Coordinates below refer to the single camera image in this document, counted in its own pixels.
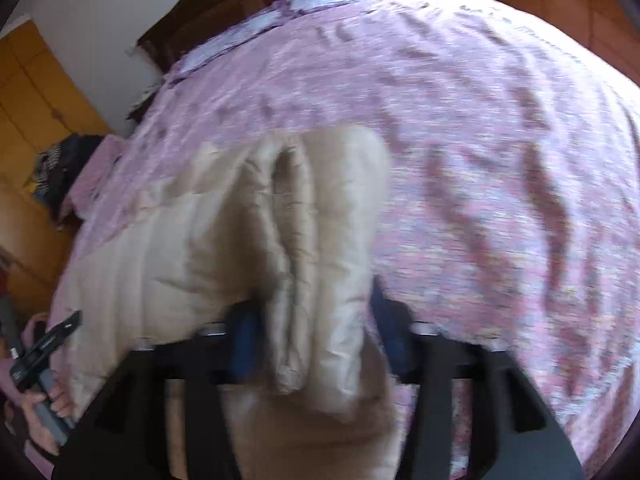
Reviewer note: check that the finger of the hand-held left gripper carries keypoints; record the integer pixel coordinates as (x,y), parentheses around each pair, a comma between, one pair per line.
(67,325)

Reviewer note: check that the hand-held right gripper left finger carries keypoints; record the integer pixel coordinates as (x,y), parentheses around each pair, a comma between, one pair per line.
(245,342)

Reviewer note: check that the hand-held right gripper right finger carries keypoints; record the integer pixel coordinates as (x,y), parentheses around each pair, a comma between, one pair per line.
(396,332)

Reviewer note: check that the beige quilted down jacket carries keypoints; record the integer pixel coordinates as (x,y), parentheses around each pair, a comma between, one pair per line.
(225,240)

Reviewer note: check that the pile of dark clothes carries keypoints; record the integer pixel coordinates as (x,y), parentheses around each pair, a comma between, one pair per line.
(65,170)

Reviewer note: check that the person's left hand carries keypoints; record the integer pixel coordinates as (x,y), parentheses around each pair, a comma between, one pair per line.
(47,427)

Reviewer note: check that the purple floral bedspread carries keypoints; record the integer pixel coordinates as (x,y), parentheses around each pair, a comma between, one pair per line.
(475,160)

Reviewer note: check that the yellow wooden wardrobe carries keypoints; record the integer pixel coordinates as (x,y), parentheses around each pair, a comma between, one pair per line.
(35,110)

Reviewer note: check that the dark wooden nightstand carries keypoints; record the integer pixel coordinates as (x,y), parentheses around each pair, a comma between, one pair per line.
(142,107)

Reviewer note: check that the dark wooden headboard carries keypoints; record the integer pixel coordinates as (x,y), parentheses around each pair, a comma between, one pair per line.
(200,20)

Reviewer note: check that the brown wooden drawer cabinet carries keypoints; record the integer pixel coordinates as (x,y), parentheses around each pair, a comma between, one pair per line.
(560,10)

